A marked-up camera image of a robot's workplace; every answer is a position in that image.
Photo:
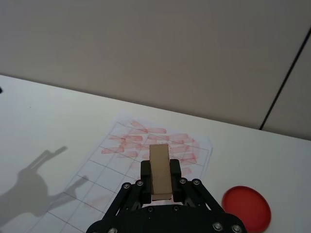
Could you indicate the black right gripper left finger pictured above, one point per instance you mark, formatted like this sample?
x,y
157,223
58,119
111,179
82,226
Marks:
x,y
145,184

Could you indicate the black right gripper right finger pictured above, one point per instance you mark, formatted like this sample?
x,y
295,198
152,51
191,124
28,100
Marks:
x,y
177,187

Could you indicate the white gridded paper sheet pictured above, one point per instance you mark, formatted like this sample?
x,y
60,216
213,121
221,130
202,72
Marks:
x,y
99,174

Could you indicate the tan wooden stamp block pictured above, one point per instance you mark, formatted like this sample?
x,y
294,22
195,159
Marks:
x,y
160,170

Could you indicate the red round ink pad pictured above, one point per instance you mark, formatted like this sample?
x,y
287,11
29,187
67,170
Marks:
x,y
245,208

